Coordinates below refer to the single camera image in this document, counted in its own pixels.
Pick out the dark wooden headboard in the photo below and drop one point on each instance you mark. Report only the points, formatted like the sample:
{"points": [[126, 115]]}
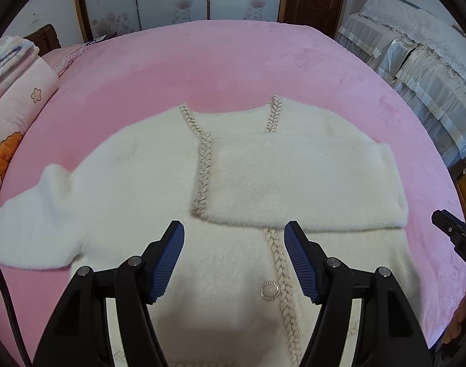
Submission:
{"points": [[45, 38]]}

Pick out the person's right hand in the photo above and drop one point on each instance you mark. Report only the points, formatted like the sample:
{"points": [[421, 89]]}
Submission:
{"points": [[464, 317]]}

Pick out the pink flower pillow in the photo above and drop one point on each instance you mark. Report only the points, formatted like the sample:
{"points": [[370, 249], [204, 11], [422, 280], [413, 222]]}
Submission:
{"points": [[15, 107]]}

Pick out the white wall switch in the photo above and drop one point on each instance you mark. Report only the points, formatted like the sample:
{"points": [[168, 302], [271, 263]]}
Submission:
{"points": [[34, 17]]}

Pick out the pink bed blanket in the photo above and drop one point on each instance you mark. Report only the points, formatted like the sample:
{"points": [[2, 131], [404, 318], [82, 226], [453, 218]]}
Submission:
{"points": [[236, 65]]}

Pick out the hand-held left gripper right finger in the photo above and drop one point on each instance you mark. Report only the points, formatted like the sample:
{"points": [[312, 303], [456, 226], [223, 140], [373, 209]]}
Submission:
{"points": [[299, 263]]}

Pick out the lace covered sofa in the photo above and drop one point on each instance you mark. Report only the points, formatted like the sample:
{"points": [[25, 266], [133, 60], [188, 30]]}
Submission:
{"points": [[416, 46]]}

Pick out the folded blue white blanket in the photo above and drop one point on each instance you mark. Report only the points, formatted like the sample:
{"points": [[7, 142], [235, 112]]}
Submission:
{"points": [[5, 55]]}

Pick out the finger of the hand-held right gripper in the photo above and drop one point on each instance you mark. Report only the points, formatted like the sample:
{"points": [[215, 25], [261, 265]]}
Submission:
{"points": [[452, 229]]}

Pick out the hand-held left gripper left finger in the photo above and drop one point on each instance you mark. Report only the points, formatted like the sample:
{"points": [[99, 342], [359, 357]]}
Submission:
{"points": [[167, 262]]}

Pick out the white fuzzy cardigan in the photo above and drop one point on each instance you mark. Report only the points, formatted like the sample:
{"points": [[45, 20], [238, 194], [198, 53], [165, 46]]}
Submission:
{"points": [[148, 183]]}

